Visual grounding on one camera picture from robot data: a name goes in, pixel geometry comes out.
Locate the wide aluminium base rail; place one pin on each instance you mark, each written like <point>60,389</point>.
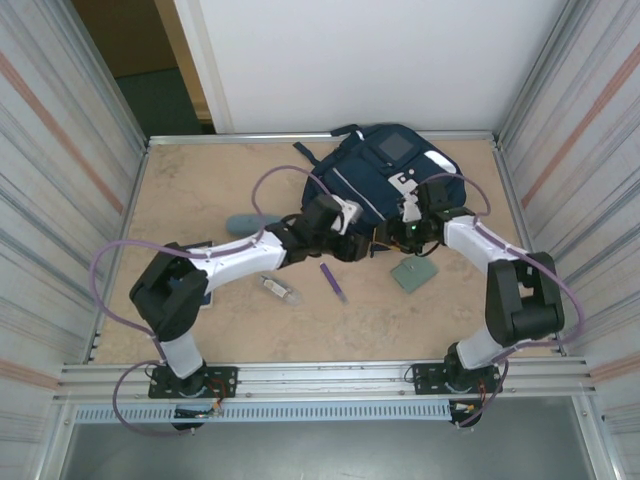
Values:
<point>325,380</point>

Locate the green wallet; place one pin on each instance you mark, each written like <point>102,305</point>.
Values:
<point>414,274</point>

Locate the brown wooden door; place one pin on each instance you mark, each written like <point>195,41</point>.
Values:
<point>135,45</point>

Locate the thin aluminium table rail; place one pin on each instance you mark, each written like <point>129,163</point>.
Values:
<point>250,138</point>

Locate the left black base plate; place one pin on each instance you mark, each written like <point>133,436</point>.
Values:
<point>225,382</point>

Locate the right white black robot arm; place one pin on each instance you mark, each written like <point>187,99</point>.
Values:
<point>475,240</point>

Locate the blue-grey glasses case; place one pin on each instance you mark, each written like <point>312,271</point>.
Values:
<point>245,224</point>

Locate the purple pen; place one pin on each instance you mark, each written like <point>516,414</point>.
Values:
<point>332,281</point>

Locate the navy blue student backpack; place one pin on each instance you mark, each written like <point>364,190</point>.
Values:
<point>360,170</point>

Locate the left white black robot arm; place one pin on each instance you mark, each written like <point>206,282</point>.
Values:
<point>240,257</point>

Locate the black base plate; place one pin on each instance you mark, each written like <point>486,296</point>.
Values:
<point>225,382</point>
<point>425,380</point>

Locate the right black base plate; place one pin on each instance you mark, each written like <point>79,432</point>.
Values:
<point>425,380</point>

